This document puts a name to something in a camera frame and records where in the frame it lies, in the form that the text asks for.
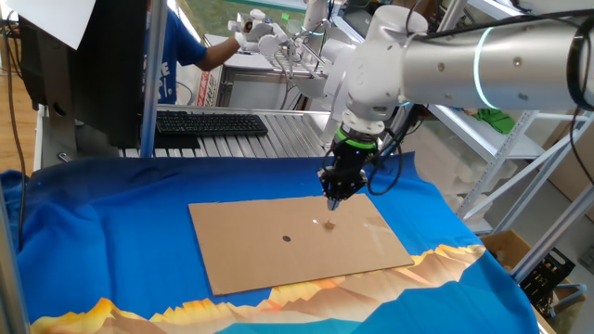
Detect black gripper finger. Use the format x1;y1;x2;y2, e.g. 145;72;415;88
333;172;369;212
317;169;340;212

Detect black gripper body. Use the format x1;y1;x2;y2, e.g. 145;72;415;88
327;140;373;178

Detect white haptic control device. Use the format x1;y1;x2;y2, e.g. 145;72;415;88
226;7;372;140

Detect bare operator forearm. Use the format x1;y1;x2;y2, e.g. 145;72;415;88
197;35;242;71

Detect brown cardboard sheet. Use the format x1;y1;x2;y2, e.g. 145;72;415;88
187;194;416;297

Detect white foam blocks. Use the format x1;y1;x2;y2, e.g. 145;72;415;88
401;124;519;219

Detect grey metal cabinet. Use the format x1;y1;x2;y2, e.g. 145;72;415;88
215;55;316;111

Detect white metal shelf rack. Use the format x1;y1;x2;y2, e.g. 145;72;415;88
389;0;594;284

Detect black keyboard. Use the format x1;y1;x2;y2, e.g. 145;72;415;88
155;109;269;137

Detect black storage case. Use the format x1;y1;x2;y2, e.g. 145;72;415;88
341;0;386;43

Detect green cloth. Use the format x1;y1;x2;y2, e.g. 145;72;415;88
472;107;516;135

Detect white box red print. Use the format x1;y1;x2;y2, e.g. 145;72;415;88
187;62;222;108

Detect black desk mat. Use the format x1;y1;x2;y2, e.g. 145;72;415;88
152;131;201;150

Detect brown cardboard box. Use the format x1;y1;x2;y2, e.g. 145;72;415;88
480;229;590;334

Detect person torso blue shirt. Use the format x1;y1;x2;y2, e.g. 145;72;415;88
143;6;209;106

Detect black plastic crate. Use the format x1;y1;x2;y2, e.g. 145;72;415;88
519;248;576;307

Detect blue mountain print cloth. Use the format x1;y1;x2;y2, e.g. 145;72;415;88
0;152;542;334

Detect black computer monitor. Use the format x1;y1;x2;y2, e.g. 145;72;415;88
18;0;149;149

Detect white paper sheet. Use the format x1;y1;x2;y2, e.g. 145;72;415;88
5;0;97;51

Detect green flange ring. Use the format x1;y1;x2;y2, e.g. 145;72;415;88
334;127;378;150

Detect aluminium frame post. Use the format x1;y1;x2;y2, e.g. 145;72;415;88
138;0;169;159
0;185;32;334

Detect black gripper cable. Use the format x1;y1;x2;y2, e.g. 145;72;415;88
322;0;594;196

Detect black hanging cable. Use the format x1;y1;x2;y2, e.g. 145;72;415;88
0;18;28;254

